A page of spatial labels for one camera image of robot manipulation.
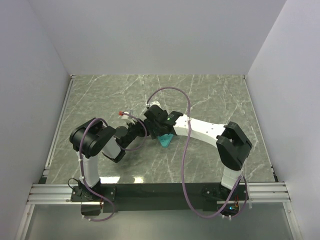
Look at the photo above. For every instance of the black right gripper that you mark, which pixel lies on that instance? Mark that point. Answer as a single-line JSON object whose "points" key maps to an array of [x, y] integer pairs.
{"points": [[149, 126]]}

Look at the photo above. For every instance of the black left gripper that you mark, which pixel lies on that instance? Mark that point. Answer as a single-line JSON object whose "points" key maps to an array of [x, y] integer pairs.
{"points": [[140, 127]]}

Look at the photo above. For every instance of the teal triangular power strip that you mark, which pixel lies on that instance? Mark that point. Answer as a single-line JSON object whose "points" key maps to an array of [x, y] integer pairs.
{"points": [[165, 140]]}

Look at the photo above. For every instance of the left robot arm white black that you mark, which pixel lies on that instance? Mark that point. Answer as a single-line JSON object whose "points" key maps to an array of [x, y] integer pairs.
{"points": [[92, 138]]}

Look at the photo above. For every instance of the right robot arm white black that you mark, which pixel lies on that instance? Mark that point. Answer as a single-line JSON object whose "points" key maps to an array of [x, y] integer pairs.
{"points": [[231, 142]]}

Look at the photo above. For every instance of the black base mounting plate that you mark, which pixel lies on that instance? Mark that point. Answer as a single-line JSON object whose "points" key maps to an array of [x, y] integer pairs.
{"points": [[208, 197]]}

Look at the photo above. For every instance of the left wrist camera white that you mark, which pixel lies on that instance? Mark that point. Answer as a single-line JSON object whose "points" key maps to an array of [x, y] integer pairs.
{"points": [[127, 116]]}

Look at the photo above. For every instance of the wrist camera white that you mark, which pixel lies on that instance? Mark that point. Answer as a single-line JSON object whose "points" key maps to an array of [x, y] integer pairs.
{"points": [[153, 103], [127, 116]]}

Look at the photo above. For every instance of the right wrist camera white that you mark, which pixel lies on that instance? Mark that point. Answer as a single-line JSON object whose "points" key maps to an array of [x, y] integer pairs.
{"points": [[153, 103]]}

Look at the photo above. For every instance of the aluminium frame rail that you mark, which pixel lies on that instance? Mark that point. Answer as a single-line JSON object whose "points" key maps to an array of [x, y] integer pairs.
{"points": [[42, 194]]}

